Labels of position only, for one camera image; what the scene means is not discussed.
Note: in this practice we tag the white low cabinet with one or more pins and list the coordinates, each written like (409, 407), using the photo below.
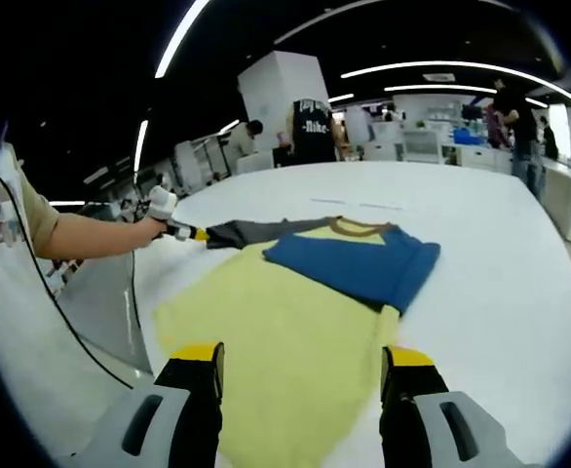
(570, 200)

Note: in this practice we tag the ceiling air vent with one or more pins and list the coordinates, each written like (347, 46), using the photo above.
(437, 77)

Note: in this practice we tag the person's left hand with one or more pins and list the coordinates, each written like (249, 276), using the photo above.
(149, 233)

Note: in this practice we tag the white square pillar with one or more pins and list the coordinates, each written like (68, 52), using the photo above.
(276, 92)

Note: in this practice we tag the person's white printed shirt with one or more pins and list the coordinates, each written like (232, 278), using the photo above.
(17, 317)

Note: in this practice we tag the blue bin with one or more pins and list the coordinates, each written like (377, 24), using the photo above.
(468, 136)

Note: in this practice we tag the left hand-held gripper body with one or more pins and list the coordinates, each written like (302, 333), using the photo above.
(161, 205)

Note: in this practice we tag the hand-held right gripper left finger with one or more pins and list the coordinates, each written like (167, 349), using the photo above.
(193, 414)

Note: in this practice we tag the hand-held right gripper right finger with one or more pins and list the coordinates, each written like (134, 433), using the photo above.
(402, 419)

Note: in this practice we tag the yellow blue grey garment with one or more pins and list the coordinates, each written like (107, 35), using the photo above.
(285, 322)

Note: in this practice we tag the white counter cabinets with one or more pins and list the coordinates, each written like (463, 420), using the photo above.
(475, 158)

